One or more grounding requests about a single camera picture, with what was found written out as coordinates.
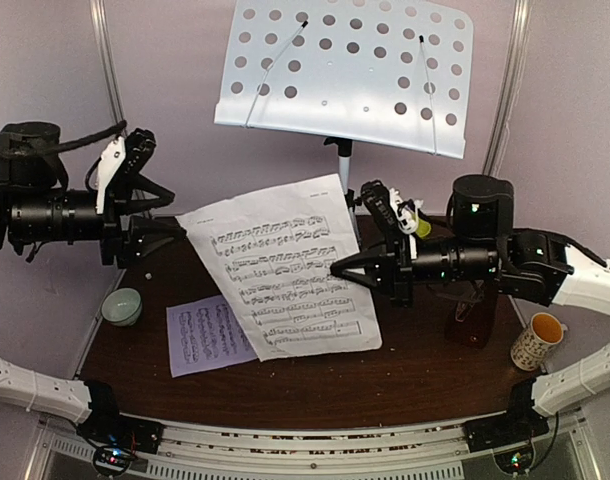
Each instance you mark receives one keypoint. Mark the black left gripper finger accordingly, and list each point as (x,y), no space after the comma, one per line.
(161,196)
(147,235)

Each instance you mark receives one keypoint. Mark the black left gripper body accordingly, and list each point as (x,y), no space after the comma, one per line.
(114,241)

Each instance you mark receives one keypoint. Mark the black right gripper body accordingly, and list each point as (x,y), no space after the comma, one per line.
(401,281)

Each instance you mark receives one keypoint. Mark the sheet music page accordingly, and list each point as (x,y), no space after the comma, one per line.
(269,253)

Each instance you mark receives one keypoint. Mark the lavender bottom paper sheet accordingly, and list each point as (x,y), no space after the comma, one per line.
(205,335)

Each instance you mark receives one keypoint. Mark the white perforated music stand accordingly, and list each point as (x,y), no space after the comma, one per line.
(391,73)

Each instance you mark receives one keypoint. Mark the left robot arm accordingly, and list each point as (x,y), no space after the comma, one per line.
(84,190)

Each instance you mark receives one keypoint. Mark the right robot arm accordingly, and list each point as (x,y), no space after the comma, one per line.
(542,267)

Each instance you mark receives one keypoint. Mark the lime green bowl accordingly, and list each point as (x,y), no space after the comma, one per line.
(424,229)

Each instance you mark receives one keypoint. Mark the brown wooden metronome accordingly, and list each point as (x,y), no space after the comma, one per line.
(471,321)

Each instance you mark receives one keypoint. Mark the pale celadon bowl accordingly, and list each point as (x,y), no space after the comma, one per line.
(122,307)

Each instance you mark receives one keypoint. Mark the patterned yellow-lined mug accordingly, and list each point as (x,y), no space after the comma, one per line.
(542,334)

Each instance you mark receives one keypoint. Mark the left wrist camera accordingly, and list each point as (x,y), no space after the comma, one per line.
(120,162)

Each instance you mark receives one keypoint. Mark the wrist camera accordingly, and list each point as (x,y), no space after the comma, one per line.
(391,213)
(120,162)

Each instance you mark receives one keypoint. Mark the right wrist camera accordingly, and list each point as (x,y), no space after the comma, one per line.
(391,213)

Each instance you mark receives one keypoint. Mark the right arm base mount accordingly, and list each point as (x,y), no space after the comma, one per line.
(500,431)

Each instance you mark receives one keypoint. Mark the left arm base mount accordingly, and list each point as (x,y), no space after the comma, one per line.
(131,433)

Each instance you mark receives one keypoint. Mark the aluminium front rail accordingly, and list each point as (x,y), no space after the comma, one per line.
(434,450)

